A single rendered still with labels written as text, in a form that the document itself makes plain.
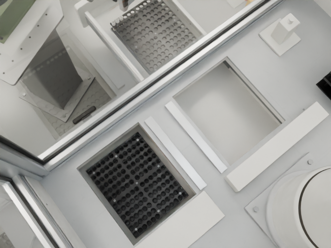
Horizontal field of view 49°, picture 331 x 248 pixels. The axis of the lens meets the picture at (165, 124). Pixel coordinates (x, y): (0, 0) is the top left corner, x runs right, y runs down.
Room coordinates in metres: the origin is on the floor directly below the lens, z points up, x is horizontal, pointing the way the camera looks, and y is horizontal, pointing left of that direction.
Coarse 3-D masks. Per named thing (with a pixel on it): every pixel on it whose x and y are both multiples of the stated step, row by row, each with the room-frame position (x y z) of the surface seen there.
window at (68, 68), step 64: (0, 0) 0.21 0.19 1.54; (64, 0) 0.26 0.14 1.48; (128, 0) 0.32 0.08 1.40; (192, 0) 0.42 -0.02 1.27; (256, 0) 0.60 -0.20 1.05; (0, 64) 0.18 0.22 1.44; (64, 64) 0.23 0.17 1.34; (128, 64) 0.31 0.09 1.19; (0, 128) 0.13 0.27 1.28; (64, 128) 0.18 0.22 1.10
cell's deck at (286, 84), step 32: (288, 0) 0.68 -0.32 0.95; (256, 32) 0.57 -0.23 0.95; (320, 32) 0.59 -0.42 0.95; (256, 64) 0.46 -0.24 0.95; (288, 64) 0.48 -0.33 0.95; (320, 64) 0.49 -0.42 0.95; (160, 96) 0.34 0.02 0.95; (288, 96) 0.38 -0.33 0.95; (320, 96) 0.39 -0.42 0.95; (128, 128) 0.24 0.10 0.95; (320, 128) 0.30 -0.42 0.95; (192, 160) 0.17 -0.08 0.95; (224, 160) 0.18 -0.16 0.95; (288, 160) 0.20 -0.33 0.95; (320, 160) 0.21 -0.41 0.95; (64, 192) 0.05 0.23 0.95; (224, 192) 0.10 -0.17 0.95; (256, 192) 0.11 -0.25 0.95; (96, 224) -0.01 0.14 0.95; (160, 224) 0.00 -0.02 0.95; (224, 224) 0.02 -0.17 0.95; (256, 224) 0.03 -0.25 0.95
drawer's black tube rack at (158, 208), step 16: (144, 144) 0.21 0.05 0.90; (112, 160) 0.16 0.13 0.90; (128, 160) 0.16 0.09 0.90; (144, 160) 0.17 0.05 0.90; (160, 160) 0.17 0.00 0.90; (96, 176) 0.11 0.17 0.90; (112, 176) 0.11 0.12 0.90; (128, 176) 0.12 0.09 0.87; (144, 176) 0.12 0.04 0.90; (160, 176) 0.13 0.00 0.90; (112, 192) 0.07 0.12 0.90; (128, 192) 0.08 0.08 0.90; (144, 192) 0.08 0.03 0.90; (160, 192) 0.09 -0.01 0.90; (176, 192) 0.09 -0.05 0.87; (128, 208) 0.04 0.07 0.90; (144, 208) 0.04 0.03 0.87; (160, 208) 0.04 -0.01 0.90; (128, 224) 0.00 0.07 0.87; (144, 224) 0.00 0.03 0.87
